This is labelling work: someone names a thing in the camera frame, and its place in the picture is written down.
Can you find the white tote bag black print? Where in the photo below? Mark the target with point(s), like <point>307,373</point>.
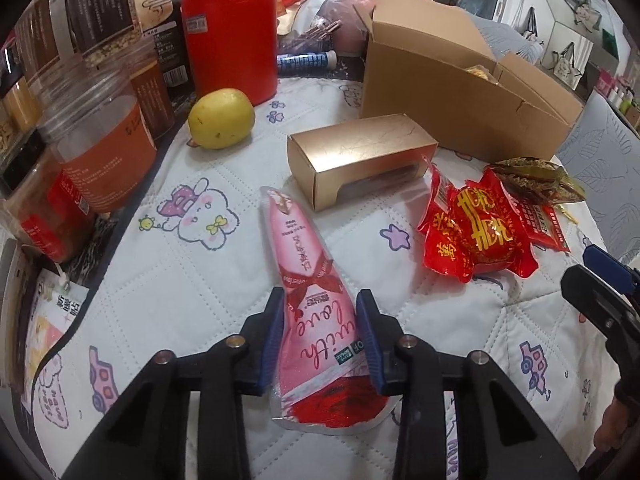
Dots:
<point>530,25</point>
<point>572,65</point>
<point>582,12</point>

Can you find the black-lid jar red label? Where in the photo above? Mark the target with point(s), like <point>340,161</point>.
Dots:
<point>45,220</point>

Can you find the tall jar brown label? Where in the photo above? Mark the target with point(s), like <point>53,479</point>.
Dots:
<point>40,40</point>
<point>100,5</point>

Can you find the pack of dark sticks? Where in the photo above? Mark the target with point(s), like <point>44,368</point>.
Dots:
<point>315,35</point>

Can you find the pink ribbon-print packet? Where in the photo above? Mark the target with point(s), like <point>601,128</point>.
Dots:
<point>310,280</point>

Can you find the green brown snack packet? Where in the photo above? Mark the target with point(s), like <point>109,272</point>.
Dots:
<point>530,175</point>

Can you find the person's right forearm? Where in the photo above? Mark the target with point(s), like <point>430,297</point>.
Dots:
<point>612,425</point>

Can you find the brown cardboard box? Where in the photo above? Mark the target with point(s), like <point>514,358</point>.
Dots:
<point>425,85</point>

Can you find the green lollipop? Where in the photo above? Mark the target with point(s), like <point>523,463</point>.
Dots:
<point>568,213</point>

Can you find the white sachet green print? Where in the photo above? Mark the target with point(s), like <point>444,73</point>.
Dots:
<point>55,310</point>

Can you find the open jar orange label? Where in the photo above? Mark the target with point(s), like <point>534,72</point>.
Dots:
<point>110,160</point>

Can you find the red packet gold lattice print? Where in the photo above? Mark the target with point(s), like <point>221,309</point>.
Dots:
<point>490,230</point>

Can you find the kraft paper pouch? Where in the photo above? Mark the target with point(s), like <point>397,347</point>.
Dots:
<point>287,20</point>

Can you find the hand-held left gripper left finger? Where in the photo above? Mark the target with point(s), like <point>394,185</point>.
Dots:
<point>272,340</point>

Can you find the clear waffle packet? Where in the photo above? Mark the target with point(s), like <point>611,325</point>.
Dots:
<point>480,72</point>

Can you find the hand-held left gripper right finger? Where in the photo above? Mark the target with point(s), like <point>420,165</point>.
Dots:
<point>372,345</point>

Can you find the gold paper box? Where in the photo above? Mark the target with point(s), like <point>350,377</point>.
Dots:
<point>350,150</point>

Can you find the chair with grey leaf cover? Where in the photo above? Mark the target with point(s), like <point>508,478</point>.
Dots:
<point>610,160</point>
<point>510,40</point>

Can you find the large black pouch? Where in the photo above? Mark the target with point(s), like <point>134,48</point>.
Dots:
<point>160,10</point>

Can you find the blue white tube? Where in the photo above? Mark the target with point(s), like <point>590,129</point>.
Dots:
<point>305,62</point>

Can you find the yellow lemon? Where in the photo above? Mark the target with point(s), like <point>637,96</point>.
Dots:
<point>220,120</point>

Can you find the short jar brown label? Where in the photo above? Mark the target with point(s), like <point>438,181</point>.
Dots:
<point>150,95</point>

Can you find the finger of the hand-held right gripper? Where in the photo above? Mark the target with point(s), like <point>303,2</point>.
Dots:
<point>607,267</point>
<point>590,295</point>

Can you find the red green packet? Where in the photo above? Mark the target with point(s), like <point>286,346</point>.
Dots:
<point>545,225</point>

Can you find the red plastic canister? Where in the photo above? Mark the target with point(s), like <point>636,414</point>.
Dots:
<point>230,45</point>

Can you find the shelf with small bottles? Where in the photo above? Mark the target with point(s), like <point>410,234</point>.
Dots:
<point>620,97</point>

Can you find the amber jar black lid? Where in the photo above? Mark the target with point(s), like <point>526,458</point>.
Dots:
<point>20,105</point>

